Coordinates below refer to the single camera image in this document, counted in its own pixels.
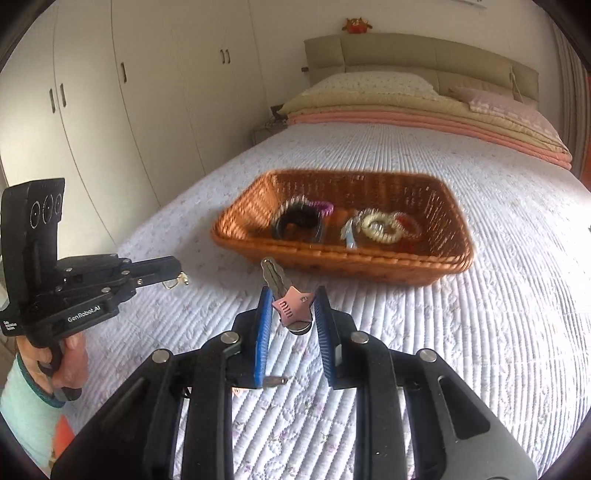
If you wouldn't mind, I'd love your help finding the grey and orange curtain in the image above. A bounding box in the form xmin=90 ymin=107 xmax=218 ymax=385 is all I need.
xmin=551 ymin=18 xmax=591 ymax=185

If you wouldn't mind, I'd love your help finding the white wardrobe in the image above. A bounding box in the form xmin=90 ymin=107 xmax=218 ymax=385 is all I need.
xmin=0 ymin=0 xmax=273 ymax=250

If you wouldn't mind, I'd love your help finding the purple spiral hair tie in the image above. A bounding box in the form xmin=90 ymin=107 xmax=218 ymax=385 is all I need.
xmin=302 ymin=199 xmax=335 ymax=217

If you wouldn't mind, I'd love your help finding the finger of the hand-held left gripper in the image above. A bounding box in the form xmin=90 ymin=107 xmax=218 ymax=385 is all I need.
xmin=121 ymin=271 xmax=182 ymax=291
xmin=121 ymin=257 xmax=181 ymax=274

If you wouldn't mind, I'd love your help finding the white quilted bedspread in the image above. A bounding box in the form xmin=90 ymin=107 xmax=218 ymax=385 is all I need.
xmin=69 ymin=122 xmax=591 ymax=480

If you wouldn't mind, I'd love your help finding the pink checked pillow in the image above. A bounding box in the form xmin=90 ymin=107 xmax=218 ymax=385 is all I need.
xmin=450 ymin=87 xmax=557 ymax=132

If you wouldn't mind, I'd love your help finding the beige hanging cord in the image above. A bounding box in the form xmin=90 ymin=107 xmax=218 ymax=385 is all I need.
xmin=509 ymin=65 xmax=525 ymax=103

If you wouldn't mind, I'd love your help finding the folded pink blanket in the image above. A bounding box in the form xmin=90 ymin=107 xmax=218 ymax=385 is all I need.
xmin=286 ymin=111 xmax=573 ymax=172

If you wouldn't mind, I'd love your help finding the red braided bracelet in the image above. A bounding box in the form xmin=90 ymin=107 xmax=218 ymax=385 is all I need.
xmin=392 ymin=211 xmax=423 ymax=243

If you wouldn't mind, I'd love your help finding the brown wicker basket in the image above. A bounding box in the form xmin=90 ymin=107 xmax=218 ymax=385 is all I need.
xmin=211 ymin=169 xmax=476 ymax=288

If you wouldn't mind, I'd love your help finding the white floral pillow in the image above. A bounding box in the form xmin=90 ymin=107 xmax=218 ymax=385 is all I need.
xmin=308 ymin=71 xmax=439 ymax=100

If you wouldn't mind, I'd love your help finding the cream spiral hair tie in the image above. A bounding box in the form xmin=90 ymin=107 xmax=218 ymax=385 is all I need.
xmin=361 ymin=209 xmax=403 ymax=244

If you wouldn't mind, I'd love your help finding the beige padded headboard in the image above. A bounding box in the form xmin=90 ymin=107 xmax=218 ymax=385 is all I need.
xmin=304 ymin=33 xmax=540 ymax=104

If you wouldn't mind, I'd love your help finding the black sparkly hair tie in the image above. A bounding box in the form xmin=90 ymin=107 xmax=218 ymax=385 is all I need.
xmin=271 ymin=196 xmax=326 ymax=244

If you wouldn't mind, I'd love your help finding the orange cloth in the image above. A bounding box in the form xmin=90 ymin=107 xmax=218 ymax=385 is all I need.
xmin=48 ymin=413 xmax=77 ymax=462

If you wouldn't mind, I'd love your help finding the folded yellow blanket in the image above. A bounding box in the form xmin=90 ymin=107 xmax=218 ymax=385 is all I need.
xmin=279 ymin=90 xmax=571 ymax=153

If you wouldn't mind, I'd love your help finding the light blue hair clip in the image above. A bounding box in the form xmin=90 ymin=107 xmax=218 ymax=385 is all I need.
xmin=341 ymin=217 xmax=365 ymax=250

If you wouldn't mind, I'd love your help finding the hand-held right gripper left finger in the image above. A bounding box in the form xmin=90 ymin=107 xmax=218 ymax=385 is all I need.
xmin=51 ymin=286 xmax=275 ymax=480

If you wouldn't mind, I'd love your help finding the person's left forearm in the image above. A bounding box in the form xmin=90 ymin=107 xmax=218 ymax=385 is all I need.
xmin=0 ymin=354 xmax=68 ymax=477

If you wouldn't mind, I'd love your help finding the pink star hair clip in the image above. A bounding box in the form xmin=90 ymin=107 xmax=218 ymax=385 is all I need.
xmin=260 ymin=257 xmax=318 ymax=336

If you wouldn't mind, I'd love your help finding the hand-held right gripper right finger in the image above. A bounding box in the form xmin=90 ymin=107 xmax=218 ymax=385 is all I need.
xmin=314 ymin=286 xmax=539 ymax=480

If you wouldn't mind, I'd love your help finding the person's left hand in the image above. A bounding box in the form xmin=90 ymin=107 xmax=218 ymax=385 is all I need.
xmin=34 ymin=331 xmax=89 ymax=393

